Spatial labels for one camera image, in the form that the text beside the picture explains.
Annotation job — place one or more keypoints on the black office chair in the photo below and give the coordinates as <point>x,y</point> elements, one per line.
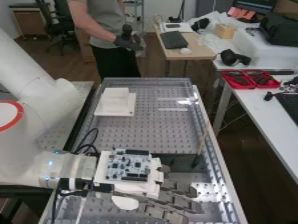
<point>60,20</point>

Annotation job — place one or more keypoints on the white desk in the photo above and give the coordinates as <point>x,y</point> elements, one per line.
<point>261,116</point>

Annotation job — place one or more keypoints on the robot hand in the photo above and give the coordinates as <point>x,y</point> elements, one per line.
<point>127,166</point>

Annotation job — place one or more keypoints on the red tray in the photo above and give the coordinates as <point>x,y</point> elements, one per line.
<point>239,80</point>
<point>264,78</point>

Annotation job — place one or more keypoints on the wooden desk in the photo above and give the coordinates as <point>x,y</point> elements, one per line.
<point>195,63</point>

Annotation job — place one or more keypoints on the small white box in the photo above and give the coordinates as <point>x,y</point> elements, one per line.
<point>116,100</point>

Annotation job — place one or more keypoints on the small cardboard box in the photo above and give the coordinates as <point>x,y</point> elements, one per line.
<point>225,31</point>

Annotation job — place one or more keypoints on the person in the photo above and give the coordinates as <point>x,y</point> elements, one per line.
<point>108,40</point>

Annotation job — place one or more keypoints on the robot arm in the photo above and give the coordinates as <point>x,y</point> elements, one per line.
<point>31,86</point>

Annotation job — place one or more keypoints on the black headphones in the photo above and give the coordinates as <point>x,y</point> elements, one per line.
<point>232,57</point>

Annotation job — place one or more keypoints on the black keyboard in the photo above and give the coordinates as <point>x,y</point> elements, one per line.
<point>290,106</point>
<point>173,39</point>

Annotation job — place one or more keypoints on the clear box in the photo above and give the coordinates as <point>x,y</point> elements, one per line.
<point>177,100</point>

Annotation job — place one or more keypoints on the white computer mouse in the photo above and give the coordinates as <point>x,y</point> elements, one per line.
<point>185,51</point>

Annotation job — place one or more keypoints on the black case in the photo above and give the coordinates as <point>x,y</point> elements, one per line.
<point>280,30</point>

